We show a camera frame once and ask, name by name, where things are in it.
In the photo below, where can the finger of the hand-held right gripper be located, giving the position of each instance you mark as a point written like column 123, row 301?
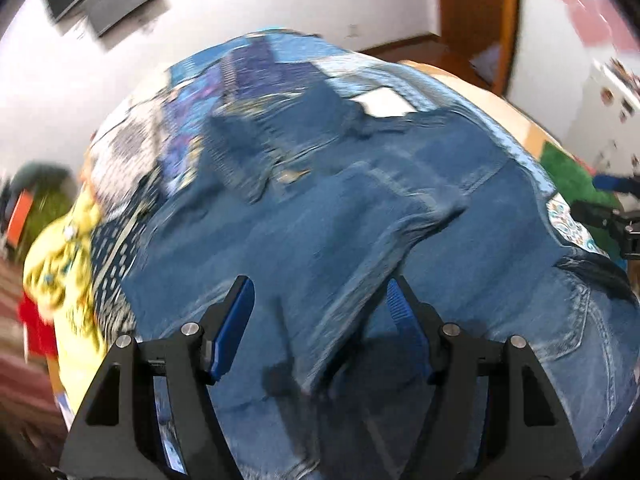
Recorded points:
column 592, row 212
column 610, row 183

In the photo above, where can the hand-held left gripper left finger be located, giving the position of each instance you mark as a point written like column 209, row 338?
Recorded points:
column 232, row 320

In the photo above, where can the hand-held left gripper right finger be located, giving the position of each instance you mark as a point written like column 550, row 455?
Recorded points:
column 402, row 312

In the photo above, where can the blue denim jeans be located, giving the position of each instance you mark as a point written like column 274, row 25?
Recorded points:
column 350, row 220

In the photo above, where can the green floor mat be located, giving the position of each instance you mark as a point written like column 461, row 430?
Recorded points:
column 575, row 172

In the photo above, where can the white cabinet with stickers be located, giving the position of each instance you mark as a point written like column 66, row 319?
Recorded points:
column 612, row 105

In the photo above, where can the yellow patterned cloth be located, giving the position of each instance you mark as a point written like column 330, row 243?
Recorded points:
column 65, row 260

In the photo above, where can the red cloth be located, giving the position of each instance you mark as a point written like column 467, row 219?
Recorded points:
column 36, row 327

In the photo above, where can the brown wooden door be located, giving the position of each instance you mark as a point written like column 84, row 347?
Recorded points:
column 475, row 10

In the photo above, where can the blue patchwork blanket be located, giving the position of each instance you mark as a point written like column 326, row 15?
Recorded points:
column 200, row 90

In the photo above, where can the orange object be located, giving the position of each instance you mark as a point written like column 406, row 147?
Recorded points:
column 19, row 216

